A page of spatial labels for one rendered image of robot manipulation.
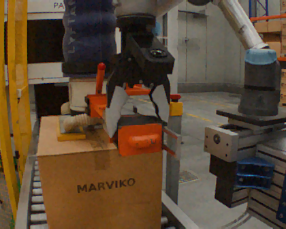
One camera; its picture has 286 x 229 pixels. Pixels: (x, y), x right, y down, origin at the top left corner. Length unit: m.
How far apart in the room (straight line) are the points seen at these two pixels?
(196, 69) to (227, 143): 10.96
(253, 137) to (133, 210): 0.47
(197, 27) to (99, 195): 11.26
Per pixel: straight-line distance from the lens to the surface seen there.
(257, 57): 0.92
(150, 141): 0.41
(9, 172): 1.54
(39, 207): 1.32
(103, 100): 0.76
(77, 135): 0.89
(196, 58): 11.74
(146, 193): 0.90
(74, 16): 0.98
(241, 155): 0.87
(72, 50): 0.95
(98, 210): 0.87
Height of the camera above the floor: 1.20
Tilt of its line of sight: 12 degrees down
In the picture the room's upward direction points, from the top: straight up
